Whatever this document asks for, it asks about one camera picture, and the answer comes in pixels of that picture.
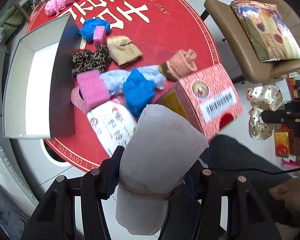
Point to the light blue fluffy cloth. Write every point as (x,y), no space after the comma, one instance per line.
(114,79)

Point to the large pink foam block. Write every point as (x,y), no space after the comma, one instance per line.
(90,91)

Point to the brown leather chair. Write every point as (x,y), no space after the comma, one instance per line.
(252,69)

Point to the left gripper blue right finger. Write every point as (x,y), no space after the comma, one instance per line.
(193,180)

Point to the small pink foam block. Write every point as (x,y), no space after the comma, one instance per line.
(99,36)

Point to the cream polka dot scrunchie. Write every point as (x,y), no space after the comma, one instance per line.
(263,98)

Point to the grey open cardboard box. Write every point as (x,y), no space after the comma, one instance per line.
(37,102)

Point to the leopard print scrunchie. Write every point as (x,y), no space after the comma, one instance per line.
(87,60)

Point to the pink knit sock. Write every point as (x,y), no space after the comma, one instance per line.
(180,65)

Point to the beige sock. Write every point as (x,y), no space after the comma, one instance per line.
(122,50)

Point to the floral cushion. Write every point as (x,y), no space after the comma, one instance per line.
(270,37)

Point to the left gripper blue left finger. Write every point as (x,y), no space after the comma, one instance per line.
(110,173)

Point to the blue plastic glove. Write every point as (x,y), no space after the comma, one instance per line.
(138,92)

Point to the red patterned carton box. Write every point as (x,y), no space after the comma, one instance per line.
(207,99)

